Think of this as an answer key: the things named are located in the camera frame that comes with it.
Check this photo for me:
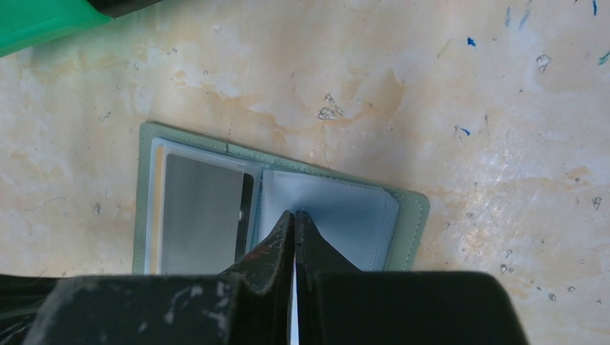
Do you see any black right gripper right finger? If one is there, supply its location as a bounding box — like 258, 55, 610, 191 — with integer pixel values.
294, 211, 527, 344

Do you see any green plastic bin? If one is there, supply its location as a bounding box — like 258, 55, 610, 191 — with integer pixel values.
1, 0, 111, 57

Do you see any sage green card holder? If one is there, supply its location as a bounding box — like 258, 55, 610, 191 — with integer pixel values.
132, 122, 430, 275

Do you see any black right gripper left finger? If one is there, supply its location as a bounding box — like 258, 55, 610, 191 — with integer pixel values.
24, 211, 295, 344

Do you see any black plastic bin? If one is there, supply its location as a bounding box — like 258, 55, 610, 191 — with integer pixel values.
87, 0, 161, 19

